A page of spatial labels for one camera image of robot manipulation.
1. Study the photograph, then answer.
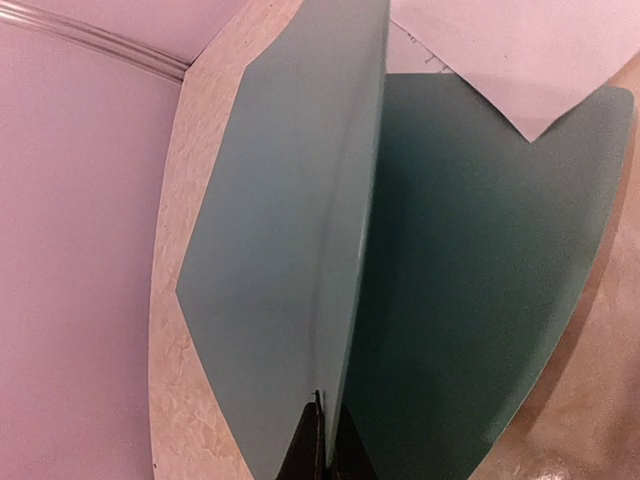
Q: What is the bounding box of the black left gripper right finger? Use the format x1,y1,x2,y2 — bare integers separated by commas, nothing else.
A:
332,407,378,480

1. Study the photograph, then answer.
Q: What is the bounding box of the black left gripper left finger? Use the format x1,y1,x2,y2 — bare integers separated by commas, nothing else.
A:
276,390,328,480

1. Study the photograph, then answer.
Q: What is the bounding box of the dark green folder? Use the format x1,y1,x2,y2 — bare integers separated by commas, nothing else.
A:
177,1,634,479

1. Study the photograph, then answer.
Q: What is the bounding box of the printed paper stack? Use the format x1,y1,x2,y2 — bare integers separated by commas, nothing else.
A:
391,1,639,142

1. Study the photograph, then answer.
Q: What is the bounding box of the left aluminium frame post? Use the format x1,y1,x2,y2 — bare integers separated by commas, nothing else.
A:
1,1,191,84

